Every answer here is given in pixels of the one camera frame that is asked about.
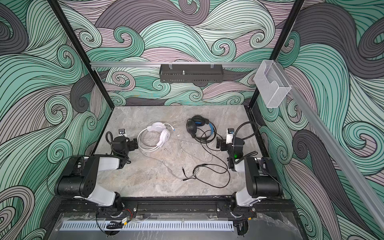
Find white headphones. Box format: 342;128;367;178
137;122;174;153

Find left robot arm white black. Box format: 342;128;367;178
54;134;139;218

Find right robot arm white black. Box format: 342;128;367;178
216;137;283;219

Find black blue headphones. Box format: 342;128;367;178
186;115;217;144

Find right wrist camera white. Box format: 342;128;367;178
226;128;235;144

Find black headphone cable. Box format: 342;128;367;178
181;131;232;189

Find black frame post right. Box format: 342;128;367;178
249;1;304;109

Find black frame post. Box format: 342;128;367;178
47;0;115;110
249;1;304;109

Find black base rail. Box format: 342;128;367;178
98;196;289;218

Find clear plastic wall bin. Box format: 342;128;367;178
254;60;292;109

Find aluminium wall rail back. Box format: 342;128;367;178
90;61;261;69

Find aluminium wall rail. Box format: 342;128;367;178
90;61;261;69
277;63;384;230

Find black perforated wall tray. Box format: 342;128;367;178
159;64;224;85

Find white slotted cable duct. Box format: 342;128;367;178
60;221;235;232

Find aluminium wall rail right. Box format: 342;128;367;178
277;63;384;230

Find black frame post left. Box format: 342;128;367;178
47;0;115;110

